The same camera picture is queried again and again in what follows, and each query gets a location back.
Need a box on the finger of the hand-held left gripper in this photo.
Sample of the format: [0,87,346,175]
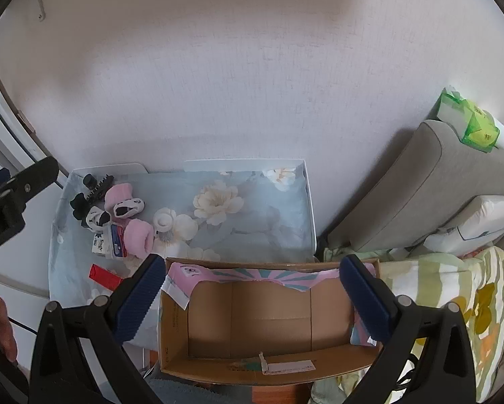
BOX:
[2,156,60,210]

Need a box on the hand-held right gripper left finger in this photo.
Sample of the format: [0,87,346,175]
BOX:
[27,255,169,404]

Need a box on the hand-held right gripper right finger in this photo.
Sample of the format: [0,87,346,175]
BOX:
[339,254,477,404]

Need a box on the black and red lipstick box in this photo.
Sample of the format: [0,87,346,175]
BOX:
[89,263,123,292]

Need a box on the small red blue packet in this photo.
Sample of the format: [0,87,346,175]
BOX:
[110,224,127,258]

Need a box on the pink fluffy sock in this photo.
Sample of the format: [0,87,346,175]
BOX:
[125,218,154,258]

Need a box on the large black hair claw clip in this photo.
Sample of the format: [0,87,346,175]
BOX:
[82,172,115,203]

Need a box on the printed white tissue pack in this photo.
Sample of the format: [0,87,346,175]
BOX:
[91,227,112,258]

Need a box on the white panda plush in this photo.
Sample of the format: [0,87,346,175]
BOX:
[85,205,112,233]

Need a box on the white earbud case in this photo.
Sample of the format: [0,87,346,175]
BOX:
[153,208,176,233]

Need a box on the pink sock with panda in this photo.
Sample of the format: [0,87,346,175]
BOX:
[104,182,146,220]

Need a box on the cardboard box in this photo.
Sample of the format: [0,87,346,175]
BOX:
[157,256,383,386]

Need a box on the person's left hand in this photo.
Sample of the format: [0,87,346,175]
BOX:
[0,273,20,365]

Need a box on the white wardrobe door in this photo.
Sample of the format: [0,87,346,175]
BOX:
[0,40,74,371]

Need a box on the metal door hinge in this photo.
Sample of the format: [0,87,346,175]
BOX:
[15,111,36,132]

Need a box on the grey blue towel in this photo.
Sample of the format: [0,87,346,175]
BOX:
[145,374,253,404]

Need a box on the striped floral blanket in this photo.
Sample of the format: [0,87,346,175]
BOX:
[319,245,504,404]

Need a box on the beige sofa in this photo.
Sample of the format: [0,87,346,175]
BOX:
[328,119,504,254]

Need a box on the blue floral cloth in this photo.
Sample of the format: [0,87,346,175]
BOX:
[49,167,316,348]

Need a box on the white pillow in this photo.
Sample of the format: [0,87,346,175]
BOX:
[422,195,504,257]

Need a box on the green tissue pack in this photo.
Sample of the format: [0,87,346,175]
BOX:
[436,86,501,153]

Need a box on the black cable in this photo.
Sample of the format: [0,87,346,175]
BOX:
[6,313,40,335]

